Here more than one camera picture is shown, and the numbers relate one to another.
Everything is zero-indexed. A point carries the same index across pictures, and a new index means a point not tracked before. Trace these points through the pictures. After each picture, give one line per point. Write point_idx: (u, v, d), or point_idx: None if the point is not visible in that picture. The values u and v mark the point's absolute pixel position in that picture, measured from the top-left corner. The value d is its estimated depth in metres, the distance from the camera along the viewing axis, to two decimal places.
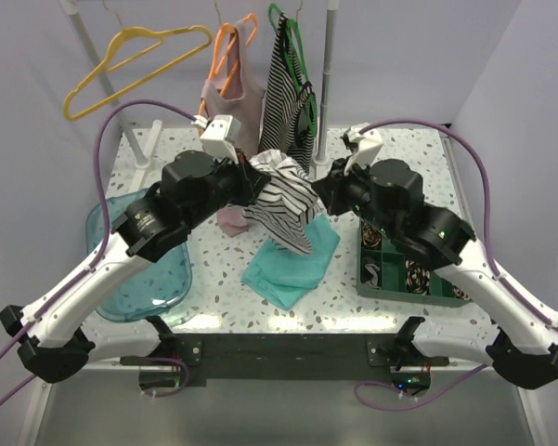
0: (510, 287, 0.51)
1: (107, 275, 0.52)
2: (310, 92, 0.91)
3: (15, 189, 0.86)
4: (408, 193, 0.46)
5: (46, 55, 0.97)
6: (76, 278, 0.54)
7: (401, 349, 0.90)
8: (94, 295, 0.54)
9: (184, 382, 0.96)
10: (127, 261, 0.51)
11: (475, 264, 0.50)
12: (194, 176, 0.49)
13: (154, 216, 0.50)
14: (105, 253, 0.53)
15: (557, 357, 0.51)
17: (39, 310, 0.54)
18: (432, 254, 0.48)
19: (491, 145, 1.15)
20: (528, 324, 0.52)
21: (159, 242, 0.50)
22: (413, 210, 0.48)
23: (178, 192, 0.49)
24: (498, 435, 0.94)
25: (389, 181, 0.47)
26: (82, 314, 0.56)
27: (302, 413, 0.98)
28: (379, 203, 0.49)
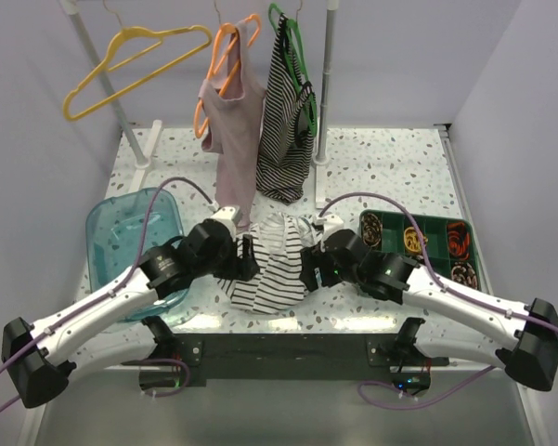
0: (457, 294, 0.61)
1: (126, 301, 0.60)
2: (310, 92, 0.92)
3: (15, 189, 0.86)
4: (351, 250, 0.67)
5: (46, 55, 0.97)
6: (96, 299, 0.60)
7: (403, 351, 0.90)
8: (108, 320, 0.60)
9: (184, 382, 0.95)
10: (146, 293, 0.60)
11: (424, 283, 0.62)
12: (217, 235, 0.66)
13: (172, 262, 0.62)
14: (125, 282, 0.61)
15: (526, 340, 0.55)
17: (54, 324, 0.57)
18: (388, 293, 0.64)
19: (491, 145, 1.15)
20: (487, 321, 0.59)
21: (173, 283, 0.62)
22: (366, 261, 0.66)
23: (201, 246, 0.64)
24: (497, 435, 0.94)
25: (335, 245, 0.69)
26: (86, 338, 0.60)
27: (302, 413, 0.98)
28: (341, 261, 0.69)
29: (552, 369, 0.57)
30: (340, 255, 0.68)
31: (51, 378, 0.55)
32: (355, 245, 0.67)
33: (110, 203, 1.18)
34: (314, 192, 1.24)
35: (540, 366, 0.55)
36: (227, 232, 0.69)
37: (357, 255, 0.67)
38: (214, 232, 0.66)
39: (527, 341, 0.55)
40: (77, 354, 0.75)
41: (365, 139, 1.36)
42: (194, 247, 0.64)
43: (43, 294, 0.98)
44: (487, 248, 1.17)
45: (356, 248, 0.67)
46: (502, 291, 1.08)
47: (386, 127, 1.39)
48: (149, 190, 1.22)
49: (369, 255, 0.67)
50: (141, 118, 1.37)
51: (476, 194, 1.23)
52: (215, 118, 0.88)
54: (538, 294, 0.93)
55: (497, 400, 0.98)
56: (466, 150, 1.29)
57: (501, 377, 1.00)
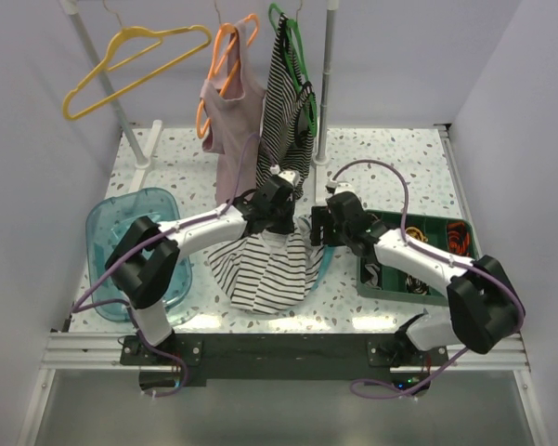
0: (415, 246, 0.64)
1: (228, 225, 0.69)
2: (310, 92, 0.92)
3: (14, 189, 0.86)
4: (343, 206, 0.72)
5: (46, 55, 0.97)
6: (207, 215, 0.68)
7: (399, 344, 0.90)
8: (211, 235, 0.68)
9: (183, 382, 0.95)
10: (240, 222, 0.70)
11: (392, 240, 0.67)
12: (287, 186, 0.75)
13: (253, 208, 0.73)
14: (227, 211, 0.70)
15: (459, 282, 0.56)
17: (181, 223, 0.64)
18: (366, 251, 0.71)
19: (491, 145, 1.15)
20: (433, 268, 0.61)
21: (254, 225, 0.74)
22: (354, 220, 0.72)
23: (274, 195, 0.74)
24: (498, 436, 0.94)
25: (333, 198, 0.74)
26: (194, 246, 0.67)
27: (302, 413, 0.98)
28: (335, 215, 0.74)
29: (490, 324, 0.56)
30: (335, 209, 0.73)
31: (170, 271, 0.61)
32: (349, 205, 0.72)
33: (110, 203, 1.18)
34: (314, 192, 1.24)
35: (470, 309, 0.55)
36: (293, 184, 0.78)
37: (349, 216, 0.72)
38: (284, 183, 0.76)
39: (459, 282, 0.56)
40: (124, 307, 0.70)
41: (365, 139, 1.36)
42: (270, 194, 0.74)
43: (44, 294, 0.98)
44: (487, 248, 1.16)
45: (351, 209, 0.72)
46: None
47: (386, 127, 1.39)
48: (149, 190, 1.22)
49: (361, 217, 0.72)
50: (142, 118, 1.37)
51: (476, 194, 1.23)
52: (216, 118, 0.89)
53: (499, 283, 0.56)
54: (538, 294, 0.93)
55: (495, 400, 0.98)
56: (466, 150, 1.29)
57: (501, 378, 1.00)
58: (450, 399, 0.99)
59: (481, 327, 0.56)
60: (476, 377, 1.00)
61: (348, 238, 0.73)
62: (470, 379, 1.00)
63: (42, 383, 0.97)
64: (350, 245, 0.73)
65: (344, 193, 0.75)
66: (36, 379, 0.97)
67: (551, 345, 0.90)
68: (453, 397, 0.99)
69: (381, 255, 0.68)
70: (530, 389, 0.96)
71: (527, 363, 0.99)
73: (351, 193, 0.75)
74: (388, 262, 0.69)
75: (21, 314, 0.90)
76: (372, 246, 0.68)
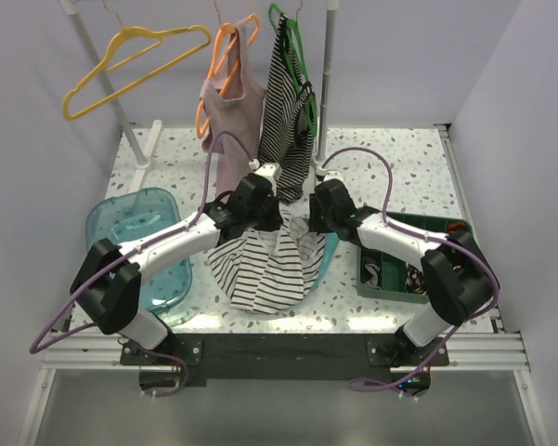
0: (395, 226, 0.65)
1: (199, 237, 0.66)
2: (310, 92, 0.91)
3: (14, 189, 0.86)
4: (328, 193, 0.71)
5: (47, 56, 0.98)
6: (174, 230, 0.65)
7: (400, 344, 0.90)
8: (180, 251, 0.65)
9: (183, 382, 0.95)
10: (213, 233, 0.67)
11: (373, 222, 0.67)
12: (264, 186, 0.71)
13: (228, 213, 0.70)
14: (196, 221, 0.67)
15: (433, 255, 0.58)
17: (143, 244, 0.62)
18: (351, 236, 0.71)
19: (490, 145, 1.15)
20: (409, 243, 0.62)
21: (230, 230, 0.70)
22: (341, 206, 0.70)
23: (250, 196, 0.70)
24: (498, 435, 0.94)
25: (319, 185, 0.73)
26: (163, 263, 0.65)
27: (302, 413, 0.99)
28: (322, 200, 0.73)
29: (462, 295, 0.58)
30: (321, 195, 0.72)
31: (135, 295, 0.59)
32: (336, 190, 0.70)
33: (110, 203, 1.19)
34: None
35: (442, 281, 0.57)
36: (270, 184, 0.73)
37: (335, 201, 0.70)
38: (259, 184, 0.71)
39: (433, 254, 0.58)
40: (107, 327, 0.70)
41: (365, 139, 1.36)
42: (243, 195, 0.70)
43: (43, 294, 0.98)
44: (487, 248, 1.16)
45: (337, 194, 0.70)
46: (503, 290, 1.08)
47: (386, 127, 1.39)
48: (149, 190, 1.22)
49: (347, 203, 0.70)
50: (142, 118, 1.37)
51: (476, 194, 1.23)
52: (216, 118, 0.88)
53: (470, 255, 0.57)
54: (539, 294, 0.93)
55: (496, 400, 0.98)
56: (466, 150, 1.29)
57: (501, 377, 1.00)
58: (451, 399, 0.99)
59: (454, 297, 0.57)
60: (477, 376, 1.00)
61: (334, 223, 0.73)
62: (470, 378, 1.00)
63: (42, 383, 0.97)
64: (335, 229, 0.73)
65: (331, 179, 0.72)
66: (36, 379, 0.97)
67: (551, 344, 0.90)
68: (453, 397, 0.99)
69: (364, 240, 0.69)
70: (530, 389, 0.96)
71: (527, 363, 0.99)
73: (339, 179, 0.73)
74: (371, 246, 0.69)
75: (21, 314, 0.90)
76: (356, 229, 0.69)
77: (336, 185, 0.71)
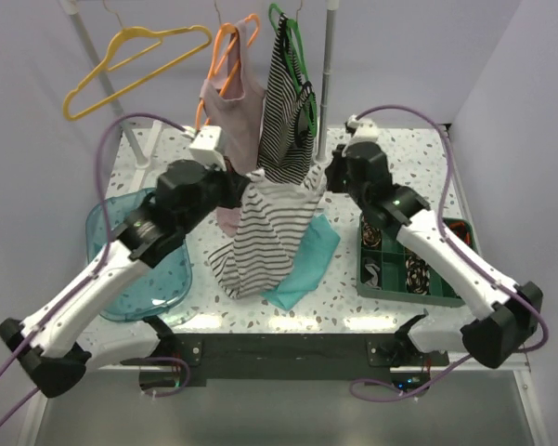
0: (454, 246, 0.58)
1: (112, 279, 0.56)
2: (310, 92, 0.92)
3: (14, 189, 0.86)
4: (369, 166, 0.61)
5: (47, 56, 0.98)
6: (79, 285, 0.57)
7: (400, 344, 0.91)
8: (96, 302, 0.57)
9: (184, 382, 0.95)
10: (130, 265, 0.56)
11: (425, 228, 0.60)
12: (186, 181, 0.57)
13: (153, 224, 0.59)
14: (106, 260, 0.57)
15: (500, 312, 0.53)
17: (42, 321, 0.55)
18: (385, 223, 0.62)
19: (491, 144, 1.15)
20: (472, 282, 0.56)
21: (160, 248, 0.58)
22: (377, 184, 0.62)
23: (173, 199, 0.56)
24: (498, 435, 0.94)
25: (358, 154, 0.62)
26: (83, 322, 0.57)
27: (301, 413, 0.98)
28: (354, 174, 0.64)
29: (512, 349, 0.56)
30: (356, 164, 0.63)
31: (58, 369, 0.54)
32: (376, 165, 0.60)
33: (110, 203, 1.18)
34: None
35: (501, 340, 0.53)
36: (201, 171, 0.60)
37: (373, 177, 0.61)
38: (182, 181, 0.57)
39: (502, 313, 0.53)
40: (89, 344, 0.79)
41: None
42: (164, 203, 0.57)
43: (43, 294, 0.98)
44: (487, 248, 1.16)
45: (378, 168, 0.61)
46: None
47: (385, 127, 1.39)
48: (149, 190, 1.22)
49: (385, 180, 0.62)
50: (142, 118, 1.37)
51: (476, 194, 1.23)
52: (216, 118, 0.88)
53: (541, 322, 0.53)
54: (538, 294, 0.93)
55: (496, 400, 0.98)
56: (466, 150, 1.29)
57: (501, 377, 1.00)
58: (451, 400, 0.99)
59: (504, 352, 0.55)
60: (476, 376, 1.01)
61: (365, 203, 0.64)
62: (470, 378, 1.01)
63: None
64: (365, 210, 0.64)
65: (369, 150, 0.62)
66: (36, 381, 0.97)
67: (551, 344, 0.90)
68: (453, 398, 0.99)
69: (403, 239, 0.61)
70: (530, 388, 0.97)
71: (527, 363, 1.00)
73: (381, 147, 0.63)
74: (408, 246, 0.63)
75: (21, 314, 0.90)
76: (396, 217, 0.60)
77: (380, 158, 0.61)
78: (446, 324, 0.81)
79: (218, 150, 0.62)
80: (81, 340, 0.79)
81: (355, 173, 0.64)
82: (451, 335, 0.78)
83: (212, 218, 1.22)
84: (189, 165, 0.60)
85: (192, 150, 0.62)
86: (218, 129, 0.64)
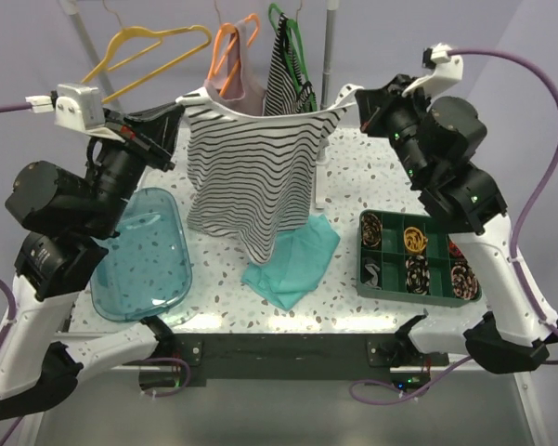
0: (518, 271, 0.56)
1: (28, 322, 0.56)
2: (310, 92, 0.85)
3: (13, 188, 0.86)
4: (464, 146, 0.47)
5: (47, 57, 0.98)
6: (5, 332, 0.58)
7: (400, 344, 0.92)
8: (32, 342, 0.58)
9: (184, 381, 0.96)
10: (38, 305, 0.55)
11: (496, 242, 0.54)
12: (35, 208, 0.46)
13: (49, 249, 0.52)
14: (19, 303, 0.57)
15: (538, 348, 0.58)
17: None
18: (453, 214, 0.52)
19: (491, 144, 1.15)
20: (523, 315, 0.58)
21: (67, 272, 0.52)
22: (453, 169, 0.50)
23: (45, 227, 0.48)
24: (498, 435, 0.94)
25: (450, 124, 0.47)
26: (30, 361, 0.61)
27: (301, 413, 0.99)
28: (430, 144, 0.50)
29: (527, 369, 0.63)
30: (435, 137, 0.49)
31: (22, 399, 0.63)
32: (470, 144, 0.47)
33: None
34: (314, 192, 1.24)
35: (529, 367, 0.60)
36: (52, 176, 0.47)
37: (453, 157, 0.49)
38: (34, 198, 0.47)
39: (539, 350, 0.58)
40: (82, 355, 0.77)
41: (365, 139, 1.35)
42: (41, 228, 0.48)
43: None
44: None
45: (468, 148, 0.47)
46: None
47: None
48: (149, 190, 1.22)
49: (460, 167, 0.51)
50: None
51: None
52: None
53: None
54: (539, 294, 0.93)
55: (496, 400, 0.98)
56: None
57: (500, 377, 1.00)
58: (450, 399, 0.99)
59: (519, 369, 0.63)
60: (476, 375, 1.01)
61: (424, 188, 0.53)
62: (469, 378, 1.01)
63: None
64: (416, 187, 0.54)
65: (463, 116, 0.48)
66: None
67: None
68: (453, 397, 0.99)
69: (461, 241, 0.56)
70: (529, 388, 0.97)
71: None
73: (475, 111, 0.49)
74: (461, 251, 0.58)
75: None
76: (471, 218, 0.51)
77: (478, 129, 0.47)
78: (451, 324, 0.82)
79: (100, 123, 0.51)
80: (73, 351, 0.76)
81: (428, 146, 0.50)
82: (451, 337, 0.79)
83: None
84: (41, 170, 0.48)
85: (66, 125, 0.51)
86: (77, 94, 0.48)
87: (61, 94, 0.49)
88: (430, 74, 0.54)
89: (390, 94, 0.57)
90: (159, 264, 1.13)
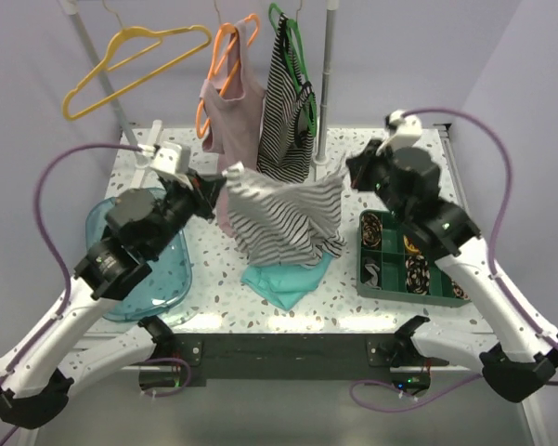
0: (504, 287, 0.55)
1: (76, 320, 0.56)
2: (310, 92, 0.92)
3: (13, 189, 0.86)
4: (422, 181, 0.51)
5: (47, 57, 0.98)
6: (44, 326, 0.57)
7: (400, 344, 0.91)
8: (65, 343, 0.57)
9: (184, 381, 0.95)
10: (94, 305, 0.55)
11: (476, 261, 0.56)
12: (135, 218, 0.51)
13: (115, 257, 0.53)
14: (70, 299, 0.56)
15: (540, 365, 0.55)
17: (11, 363, 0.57)
18: (431, 244, 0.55)
19: (491, 145, 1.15)
20: (517, 329, 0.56)
21: (123, 282, 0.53)
22: (421, 202, 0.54)
23: (125, 234, 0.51)
24: (497, 435, 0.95)
25: (408, 165, 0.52)
26: (53, 364, 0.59)
27: (301, 413, 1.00)
28: (395, 187, 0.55)
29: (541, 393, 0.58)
30: (400, 176, 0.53)
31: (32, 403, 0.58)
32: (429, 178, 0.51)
33: (110, 203, 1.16)
34: None
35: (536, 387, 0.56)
36: (150, 200, 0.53)
37: (421, 191, 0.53)
38: (131, 211, 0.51)
39: (543, 366, 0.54)
40: (73, 369, 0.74)
41: (365, 139, 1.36)
42: (123, 237, 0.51)
43: (43, 294, 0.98)
44: None
45: (429, 181, 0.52)
46: None
47: None
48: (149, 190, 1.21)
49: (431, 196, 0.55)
50: (142, 118, 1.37)
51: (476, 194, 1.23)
52: (216, 118, 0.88)
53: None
54: (538, 294, 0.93)
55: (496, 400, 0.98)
56: (467, 150, 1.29)
57: None
58: (449, 400, 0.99)
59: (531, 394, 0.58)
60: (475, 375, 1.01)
61: (402, 222, 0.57)
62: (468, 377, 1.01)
63: None
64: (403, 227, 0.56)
65: (421, 160, 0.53)
66: None
67: None
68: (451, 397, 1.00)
69: (444, 265, 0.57)
70: None
71: None
73: (429, 154, 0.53)
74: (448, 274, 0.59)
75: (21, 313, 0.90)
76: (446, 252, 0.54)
77: (433, 168, 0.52)
78: (468, 339, 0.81)
79: (183, 172, 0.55)
80: (64, 366, 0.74)
81: (397, 188, 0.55)
82: (463, 354, 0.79)
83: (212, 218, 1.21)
84: (137, 195, 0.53)
85: (153, 171, 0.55)
86: (178, 148, 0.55)
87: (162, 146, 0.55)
88: (393, 133, 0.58)
89: (366, 154, 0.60)
90: (159, 264, 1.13)
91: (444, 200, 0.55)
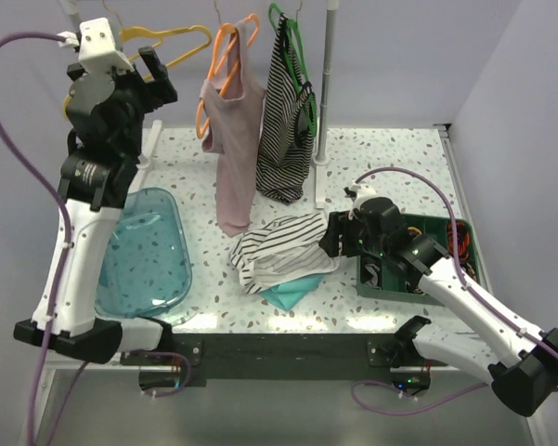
0: (476, 295, 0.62)
1: (88, 239, 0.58)
2: (310, 92, 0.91)
3: (13, 189, 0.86)
4: (382, 217, 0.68)
5: (46, 56, 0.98)
6: (61, 261, 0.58)
7: (400, 345, 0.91)
8: (87, 268, 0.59)
9: (184, 381, 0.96)
10: (98, 216, 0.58)
11: (446, 276, 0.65)
12: (100, 99, 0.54)
13: (93, 163, 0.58)
14: (72, 223, 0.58)
15: (526, 361, 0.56)
17: (50, 307, 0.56)
18: (407, 271, 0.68)
19: (491, 144, 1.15)
20: (497, 331, 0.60)
21: (114, 183, 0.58)
22: (394, 233, 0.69)
23: (98, 127, 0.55)
24: (498, 436, 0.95)
25: (371, 209, 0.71)
26: (87, 295, 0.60)
27: (300, 415, 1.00)
28: (369, 226, 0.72)
29: (540, 395, 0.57)
30: (370, 218, 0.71)
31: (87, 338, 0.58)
32: (388, 216, 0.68)
33: None
34: (314, 192, 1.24)
35: (532, 389, 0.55)
36: (111, 86, 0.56)
37: (388, 227, 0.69)
38: (91, 99, 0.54)
39: (528, 363, 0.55)
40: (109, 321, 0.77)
41: (365, 139, 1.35)
42: (93, 131, 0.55)
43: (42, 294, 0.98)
44: (487, 247, 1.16)
45: (390, 218, 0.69)
46: (501, 289, 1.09)
47: (386, 127, 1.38)
48: (149, 190, 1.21)
49: (401, 230, 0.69)
50: None
51: (476, 194, 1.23)
52: (216, 118, 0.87)
53: None
54: (537, 293, 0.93)
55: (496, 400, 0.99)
56: (467, 150, 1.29)
57: None
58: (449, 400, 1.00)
59: (533, 400, 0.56)
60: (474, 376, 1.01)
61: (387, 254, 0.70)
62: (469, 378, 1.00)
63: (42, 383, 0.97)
64: (387, 260, 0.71)
65: (377, 203, 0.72)
66: None
67: None
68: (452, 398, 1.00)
69: (422, 285, 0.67)
70: None
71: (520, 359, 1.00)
73: (386, 200, 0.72)
74: (433, 295, 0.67)
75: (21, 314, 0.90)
76: (418, 275, 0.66)
77: (390, 213, 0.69)
78: (474, 347, 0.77)
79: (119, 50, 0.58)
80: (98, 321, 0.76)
81: (372, 227, 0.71)
82: (466, 359, 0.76)
83: (212, 218, 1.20)
84: (90, 81, 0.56)
85: (86, 61, 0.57)
86: (104, 23, 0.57)
87: (84, 31, 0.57)
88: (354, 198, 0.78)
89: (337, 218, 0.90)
90: (159, 264, 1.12)
91: (413, 237, 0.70)
